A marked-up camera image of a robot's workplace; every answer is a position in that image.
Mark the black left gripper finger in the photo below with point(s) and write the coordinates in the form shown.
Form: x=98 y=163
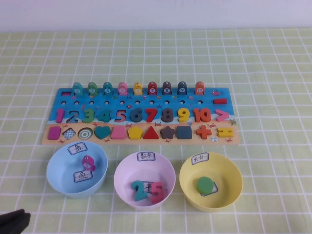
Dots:
x=12 y=216
x=14 y=226

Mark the magenta fish numbered one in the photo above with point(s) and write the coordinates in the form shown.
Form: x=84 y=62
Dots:
x=87 y=162

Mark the light blue plastic bowl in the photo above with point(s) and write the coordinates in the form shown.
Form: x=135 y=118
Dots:
x=61 y=170

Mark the magenta rectangle piece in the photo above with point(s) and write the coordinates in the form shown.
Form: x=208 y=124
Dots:
x=54 y=133

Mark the magenta number one piece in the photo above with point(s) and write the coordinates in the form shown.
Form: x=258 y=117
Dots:
x=60 y=116

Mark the pink plastic bowl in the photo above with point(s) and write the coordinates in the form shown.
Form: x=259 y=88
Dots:
x=126 y=170

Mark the teal heart piece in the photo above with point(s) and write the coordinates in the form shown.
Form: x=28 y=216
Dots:
x=102 y=132

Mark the green number three piece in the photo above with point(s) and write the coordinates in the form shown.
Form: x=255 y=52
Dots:
x=89 y=116

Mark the teal number two piece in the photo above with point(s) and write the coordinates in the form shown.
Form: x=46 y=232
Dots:
x=141 y=195

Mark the pink trapezoid piece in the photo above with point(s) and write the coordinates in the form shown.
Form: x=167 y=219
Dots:
x=118 y=133

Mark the teal number four piece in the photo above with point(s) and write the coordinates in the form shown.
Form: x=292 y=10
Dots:
x=105 y=117

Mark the red number five piece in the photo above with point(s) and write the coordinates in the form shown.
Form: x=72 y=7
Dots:
x=157 y=193

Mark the yellow pentagon piece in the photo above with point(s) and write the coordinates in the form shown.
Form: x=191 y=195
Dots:
x=135 y=133

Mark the dark blue number six piece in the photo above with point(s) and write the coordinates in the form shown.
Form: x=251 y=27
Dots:
x=134 y=117

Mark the red triangle piece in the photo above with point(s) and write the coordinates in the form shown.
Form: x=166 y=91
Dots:
x=151 y=134

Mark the red number seven piece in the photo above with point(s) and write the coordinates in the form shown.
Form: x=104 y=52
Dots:
x=153 y=114

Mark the ocean themed wooden puzzle board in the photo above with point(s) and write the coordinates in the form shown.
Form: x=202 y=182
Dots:
x=146 y=103

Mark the dark brown star piece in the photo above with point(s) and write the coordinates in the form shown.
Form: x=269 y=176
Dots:
x=167 y=132

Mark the dark brown number eight piece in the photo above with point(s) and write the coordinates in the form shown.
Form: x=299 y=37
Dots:
x=167 y=116

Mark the dark blue square piece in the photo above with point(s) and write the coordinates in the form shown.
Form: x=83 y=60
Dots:
x=184 y=132

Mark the green circle piece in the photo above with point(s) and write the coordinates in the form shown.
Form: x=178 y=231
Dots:
x=204 y=185

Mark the yellow number nine piece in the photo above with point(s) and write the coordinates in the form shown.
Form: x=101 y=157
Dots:
x=187 y=114

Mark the orange plus sign piece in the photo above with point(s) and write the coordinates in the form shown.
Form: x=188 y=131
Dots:
x=203 y=132

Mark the orange number ten piece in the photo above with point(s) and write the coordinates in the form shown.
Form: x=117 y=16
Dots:
x=198 y=116

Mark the yellow plastic bowl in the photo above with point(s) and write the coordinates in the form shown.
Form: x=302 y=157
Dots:
x=226 y=178

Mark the yellow equals sign piece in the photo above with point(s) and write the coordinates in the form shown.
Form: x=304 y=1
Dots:
x=220 y=132

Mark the pink greater-than sign piece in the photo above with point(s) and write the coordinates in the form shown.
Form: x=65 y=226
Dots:
x=225 y=115

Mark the red minus sign piece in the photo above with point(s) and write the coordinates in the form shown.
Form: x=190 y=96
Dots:
x=220 y=101

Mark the teal fish numbered two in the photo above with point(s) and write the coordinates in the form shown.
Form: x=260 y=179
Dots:
x=77 y=89

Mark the green fish numbered three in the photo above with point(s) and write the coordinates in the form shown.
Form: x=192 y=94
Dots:
x=92 y=89

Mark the teal fish numbered four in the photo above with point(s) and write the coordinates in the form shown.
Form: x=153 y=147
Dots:
x=107 y=89

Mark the pink fish numbered five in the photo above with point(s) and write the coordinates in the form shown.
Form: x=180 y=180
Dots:
x=123 y=89

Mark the yellow fish numbered six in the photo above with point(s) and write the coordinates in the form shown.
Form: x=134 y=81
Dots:
x=138 y=89

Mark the red fish numbered seven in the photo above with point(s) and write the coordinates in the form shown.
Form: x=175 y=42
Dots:
x=152 y=88

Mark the dark brown fish numbered eight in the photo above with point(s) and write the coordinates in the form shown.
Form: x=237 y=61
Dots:
x=167 y=88

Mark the green checked tablecloth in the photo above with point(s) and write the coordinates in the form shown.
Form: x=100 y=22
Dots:
x=156 y=61

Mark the dark blue fish numbered nine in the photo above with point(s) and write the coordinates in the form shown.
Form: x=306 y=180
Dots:
x=182 y=88

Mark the orange fish numbered ten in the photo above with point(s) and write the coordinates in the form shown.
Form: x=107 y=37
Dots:
x=200 y=88

